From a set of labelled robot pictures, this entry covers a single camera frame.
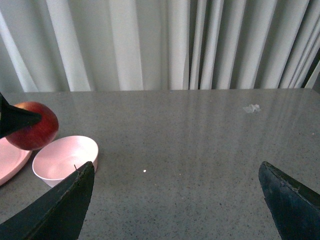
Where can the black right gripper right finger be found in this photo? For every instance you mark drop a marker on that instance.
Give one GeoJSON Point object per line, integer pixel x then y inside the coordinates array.
{"type": "Point", "coordinates": [295, 208]}

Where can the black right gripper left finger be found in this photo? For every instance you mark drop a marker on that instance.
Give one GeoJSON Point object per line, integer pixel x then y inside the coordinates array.
{"type": "Point", "coordinates": [57, 215]}

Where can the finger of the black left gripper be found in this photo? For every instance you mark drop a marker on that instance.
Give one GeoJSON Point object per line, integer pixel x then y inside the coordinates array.
{"type": "Point", "coordinates": [13, 119]}

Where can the red apple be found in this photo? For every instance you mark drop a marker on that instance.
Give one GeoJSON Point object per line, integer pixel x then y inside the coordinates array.
{"type": "Point", "coordinates": [38, 135]}

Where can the pink bowl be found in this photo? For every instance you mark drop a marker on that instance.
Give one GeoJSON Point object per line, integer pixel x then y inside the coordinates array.
{"type": "Point", "coordinates": [62, 157]}

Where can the pink plate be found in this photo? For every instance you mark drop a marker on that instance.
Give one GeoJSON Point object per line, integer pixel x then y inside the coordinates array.
{"type": "Point", "coordinates": [12, 160]}

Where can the white pleated curtain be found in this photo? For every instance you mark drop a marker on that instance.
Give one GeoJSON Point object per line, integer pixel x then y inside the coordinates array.
{"type": "Point", "coordinates": [124, 45]}

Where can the clear tape scrap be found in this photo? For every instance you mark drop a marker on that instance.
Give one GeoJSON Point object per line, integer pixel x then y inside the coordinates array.
{"type": "Point", "coordinates": [252, 108]}

